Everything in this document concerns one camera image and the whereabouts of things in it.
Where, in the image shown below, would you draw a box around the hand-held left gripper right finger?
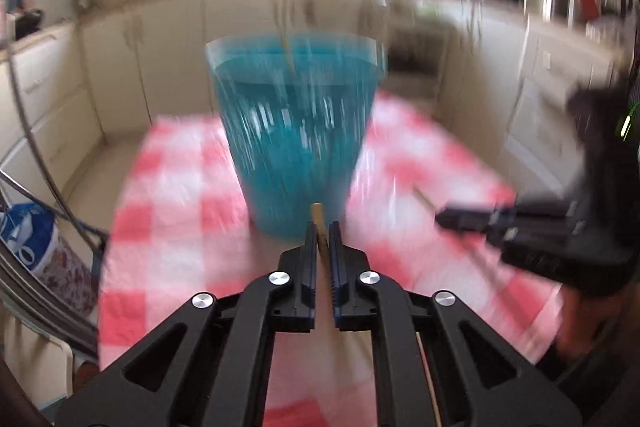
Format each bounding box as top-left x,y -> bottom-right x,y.
327,221 -> 583,427

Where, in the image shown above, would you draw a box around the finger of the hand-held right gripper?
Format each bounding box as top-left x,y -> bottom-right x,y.
434,200 -> 577,233
486,221 -> 584,281

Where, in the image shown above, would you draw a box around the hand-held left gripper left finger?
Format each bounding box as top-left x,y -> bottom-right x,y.
54,221 -> 321,427

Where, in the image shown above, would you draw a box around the wooden chopstick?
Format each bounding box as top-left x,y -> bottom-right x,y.
309,202 -> 335,308
413,188 -> 496,272

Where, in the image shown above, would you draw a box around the teal plastic utensil cup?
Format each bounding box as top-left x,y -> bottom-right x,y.
205,34 -> 388,238

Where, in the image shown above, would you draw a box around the person's right forearm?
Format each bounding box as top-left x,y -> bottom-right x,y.
555,282 -> 631,363

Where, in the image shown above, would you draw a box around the white drawer unit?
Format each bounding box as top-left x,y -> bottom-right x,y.
502,29 -> 623,190

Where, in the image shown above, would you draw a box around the red checkered tablecloth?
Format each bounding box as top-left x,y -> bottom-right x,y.
97,92 -> 566,427

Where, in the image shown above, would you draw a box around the white kitchen trolley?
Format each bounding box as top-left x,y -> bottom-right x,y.
387,22 -> 451,118

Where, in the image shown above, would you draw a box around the floral cloth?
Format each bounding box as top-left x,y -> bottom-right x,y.
35,234 -> 100,314

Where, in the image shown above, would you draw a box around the cream base cabinets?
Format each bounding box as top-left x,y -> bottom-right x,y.
75,0 -> 451,140

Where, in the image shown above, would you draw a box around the blue white plastic bag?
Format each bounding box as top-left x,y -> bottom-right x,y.
0,202 -> 60,279

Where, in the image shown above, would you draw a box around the cream drawer cabinet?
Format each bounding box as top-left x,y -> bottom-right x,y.
0,24 -> 107,208

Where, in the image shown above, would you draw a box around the dark metal frame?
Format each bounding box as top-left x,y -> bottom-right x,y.
0,167 -> 110,358

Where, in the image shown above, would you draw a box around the grey flexible cable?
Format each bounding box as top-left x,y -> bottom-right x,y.
5,47 -> 111,248

